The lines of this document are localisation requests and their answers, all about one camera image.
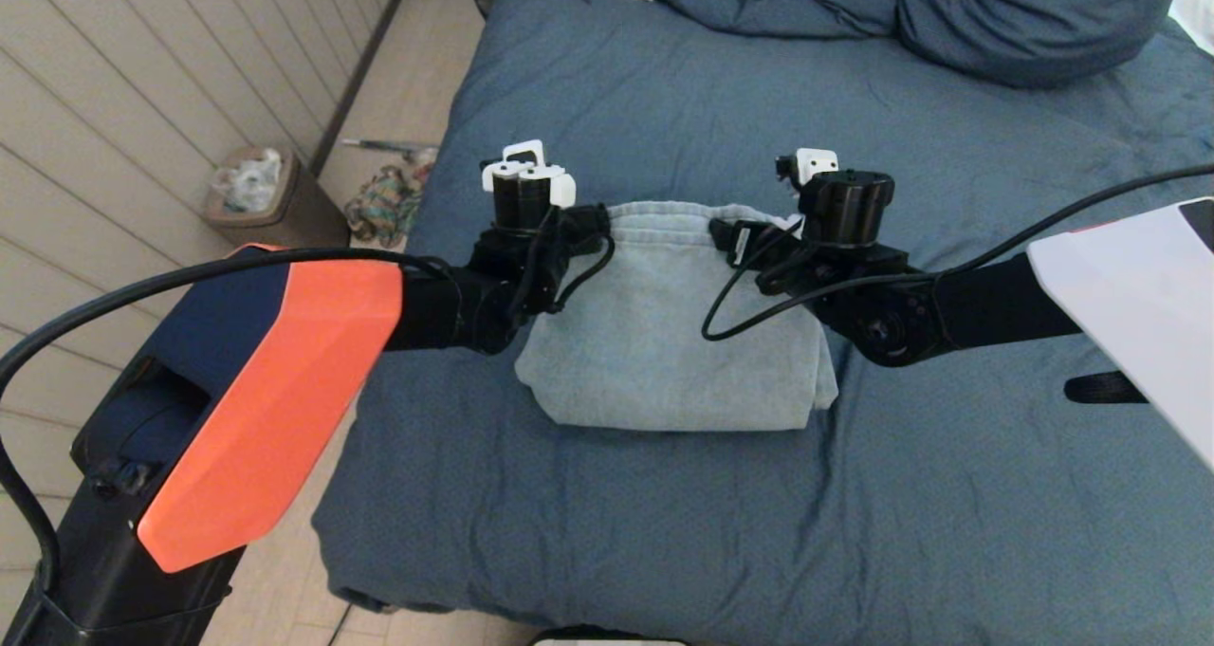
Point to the bunched blue duvet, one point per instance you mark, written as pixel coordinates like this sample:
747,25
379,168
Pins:
778,1

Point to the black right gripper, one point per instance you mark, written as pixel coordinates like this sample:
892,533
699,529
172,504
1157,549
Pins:
846,208

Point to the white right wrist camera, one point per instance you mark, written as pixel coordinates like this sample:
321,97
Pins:
816,164

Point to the colourful crumpled cloth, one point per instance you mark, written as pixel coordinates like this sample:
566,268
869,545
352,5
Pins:
384,208

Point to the white pillow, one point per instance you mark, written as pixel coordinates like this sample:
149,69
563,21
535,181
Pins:
1199,6

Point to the light blue denim shorts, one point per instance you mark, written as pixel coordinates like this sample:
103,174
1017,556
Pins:
664,371

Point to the blue pillow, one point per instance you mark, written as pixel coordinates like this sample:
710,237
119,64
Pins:
1034,20

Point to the brown trash bin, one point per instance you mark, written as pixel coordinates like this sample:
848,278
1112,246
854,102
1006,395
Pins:
303,219

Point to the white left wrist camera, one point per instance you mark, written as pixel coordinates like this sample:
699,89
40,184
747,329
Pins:
562,191

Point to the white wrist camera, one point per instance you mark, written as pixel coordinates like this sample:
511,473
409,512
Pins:
562,191
816,164

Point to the grey metal rod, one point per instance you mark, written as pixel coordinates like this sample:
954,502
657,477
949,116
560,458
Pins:
389,146

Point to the blue bed sheet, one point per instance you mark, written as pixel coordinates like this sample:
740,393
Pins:
948,485

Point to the white plastic bin bag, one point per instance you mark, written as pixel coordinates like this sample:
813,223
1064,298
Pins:
254,187

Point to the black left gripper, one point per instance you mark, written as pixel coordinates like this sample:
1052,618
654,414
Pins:
524,205

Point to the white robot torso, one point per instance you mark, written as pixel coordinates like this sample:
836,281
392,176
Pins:
607,641

